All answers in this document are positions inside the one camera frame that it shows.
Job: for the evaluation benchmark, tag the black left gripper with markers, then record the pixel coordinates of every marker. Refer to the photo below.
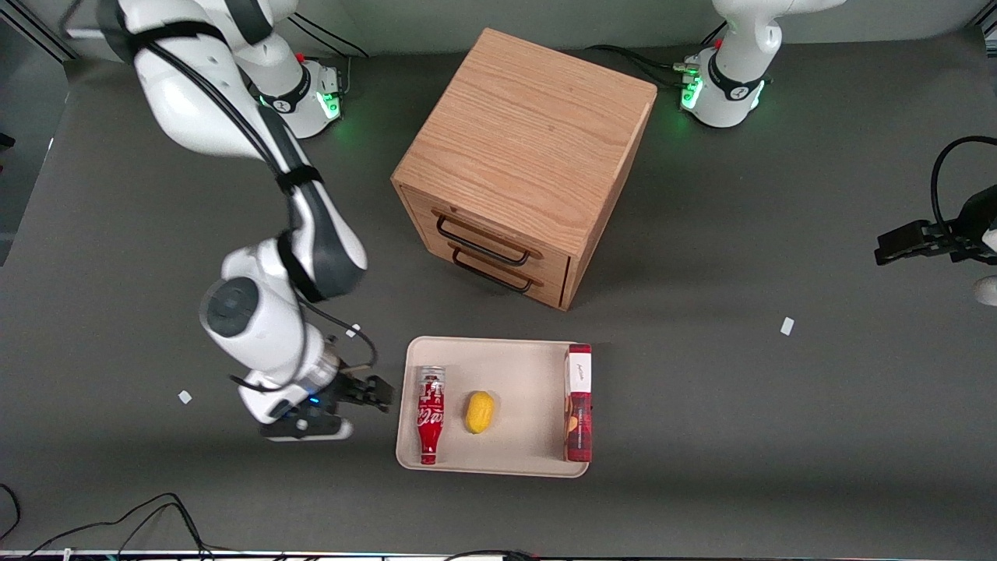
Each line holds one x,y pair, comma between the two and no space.
968,228

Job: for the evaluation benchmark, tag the black aluminium frame rail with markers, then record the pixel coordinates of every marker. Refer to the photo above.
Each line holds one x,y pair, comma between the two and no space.
39,39

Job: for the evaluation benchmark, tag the red coke bottle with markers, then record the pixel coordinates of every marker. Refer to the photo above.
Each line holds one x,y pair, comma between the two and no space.
431,421

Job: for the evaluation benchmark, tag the beige plastic tray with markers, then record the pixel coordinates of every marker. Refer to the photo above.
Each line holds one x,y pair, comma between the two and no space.
522,374

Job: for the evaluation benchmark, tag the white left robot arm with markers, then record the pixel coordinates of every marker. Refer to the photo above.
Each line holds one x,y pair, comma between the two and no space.
740,47

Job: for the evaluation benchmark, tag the wooden drawer cabinet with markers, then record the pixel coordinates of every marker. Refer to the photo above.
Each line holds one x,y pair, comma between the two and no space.
530,132

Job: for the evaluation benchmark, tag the wooden drawer front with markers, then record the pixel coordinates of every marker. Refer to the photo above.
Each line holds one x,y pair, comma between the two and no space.
549,292
424,210

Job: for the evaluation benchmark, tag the yellow lemon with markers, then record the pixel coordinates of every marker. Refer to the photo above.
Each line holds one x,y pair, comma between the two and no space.
480,413

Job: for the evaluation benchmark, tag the red snack box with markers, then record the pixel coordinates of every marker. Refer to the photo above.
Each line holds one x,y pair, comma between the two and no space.
578,428

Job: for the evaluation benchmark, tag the dark grey table mat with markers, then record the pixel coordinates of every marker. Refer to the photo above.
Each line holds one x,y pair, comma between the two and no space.
701,467

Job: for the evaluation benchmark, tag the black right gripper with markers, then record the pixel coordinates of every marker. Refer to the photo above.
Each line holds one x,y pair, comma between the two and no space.
348,387

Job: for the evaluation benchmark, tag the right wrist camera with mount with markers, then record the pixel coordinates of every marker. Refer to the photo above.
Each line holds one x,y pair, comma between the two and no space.
311,428

